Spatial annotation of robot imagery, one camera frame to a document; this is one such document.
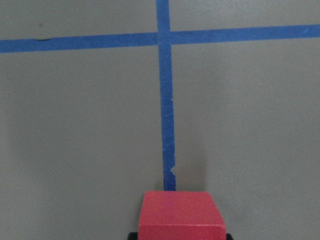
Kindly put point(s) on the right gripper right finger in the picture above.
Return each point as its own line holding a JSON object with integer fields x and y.
{"x": 229, "y": 237}

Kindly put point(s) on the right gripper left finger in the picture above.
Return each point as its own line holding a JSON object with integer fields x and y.
{"x": 132, "y": 236}

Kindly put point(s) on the red block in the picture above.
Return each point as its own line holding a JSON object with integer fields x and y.
{"x": 180, "y": 215}

